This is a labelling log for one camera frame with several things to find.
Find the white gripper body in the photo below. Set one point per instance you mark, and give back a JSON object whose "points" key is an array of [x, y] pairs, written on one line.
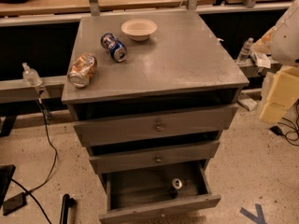
{"points": [[287, 39]]}

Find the redbull can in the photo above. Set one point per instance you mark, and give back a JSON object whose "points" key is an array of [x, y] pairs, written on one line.
{"points": [[176, 186]]}

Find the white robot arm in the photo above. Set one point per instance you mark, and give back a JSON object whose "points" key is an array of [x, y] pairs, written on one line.
{"points": [[282, 41]]}

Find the grey top drawer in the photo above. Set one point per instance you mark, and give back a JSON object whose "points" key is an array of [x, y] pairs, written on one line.
{"points": [[98, 132]]}

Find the grey drawer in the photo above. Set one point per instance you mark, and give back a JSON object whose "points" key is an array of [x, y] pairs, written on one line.
{"points": [[155, 156], [145, 193], [98, 132]]}

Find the grey wooden drawer cabinet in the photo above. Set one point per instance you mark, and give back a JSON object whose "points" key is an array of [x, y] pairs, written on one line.
{"points": [[181, 66]]}

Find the blue pepsi can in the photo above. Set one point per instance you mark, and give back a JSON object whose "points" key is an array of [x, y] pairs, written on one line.
{"points": [[115, 48]]}

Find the grey bottom drawer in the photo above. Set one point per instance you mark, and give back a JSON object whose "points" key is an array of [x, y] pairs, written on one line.
{"points": [[145, 193]]}

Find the grey middle drawer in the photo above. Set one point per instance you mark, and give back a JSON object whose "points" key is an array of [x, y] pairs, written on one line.
{"points": [[155, 156]]}

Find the crushed gold can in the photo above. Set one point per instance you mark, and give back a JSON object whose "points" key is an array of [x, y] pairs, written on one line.
{"points": [[82, 70]]}

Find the black stand bottom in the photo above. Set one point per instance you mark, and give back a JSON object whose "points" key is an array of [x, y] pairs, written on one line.
{"points": [[67, 203]]}

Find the black power adapter right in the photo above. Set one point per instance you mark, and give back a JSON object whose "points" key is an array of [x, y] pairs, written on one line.
{"points": [[276, 130]]}

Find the grey block on floor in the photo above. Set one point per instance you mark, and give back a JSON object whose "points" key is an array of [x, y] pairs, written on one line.
{"points": [[247, 102]]}

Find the clear water bottle right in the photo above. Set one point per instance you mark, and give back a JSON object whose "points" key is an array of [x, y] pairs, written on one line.
{"points": [[244, 52]]}

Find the white paper bowl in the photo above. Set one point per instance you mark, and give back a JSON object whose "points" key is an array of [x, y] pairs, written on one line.
{"points": [[139, 29]]}

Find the black box on floor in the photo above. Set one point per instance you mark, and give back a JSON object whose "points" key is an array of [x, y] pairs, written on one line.
{"points": [[14, 203]]}

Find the black monitor edge left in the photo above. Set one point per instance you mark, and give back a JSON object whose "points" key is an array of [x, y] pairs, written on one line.
{"points": [[6, 174]]}

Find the white packet on rail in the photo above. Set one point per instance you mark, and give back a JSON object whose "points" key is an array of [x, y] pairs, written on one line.
{"points": [[260, 59]]}

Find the clear bottle on left rail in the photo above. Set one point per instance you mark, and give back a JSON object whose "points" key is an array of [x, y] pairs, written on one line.
{"points": [[31, 76]]}

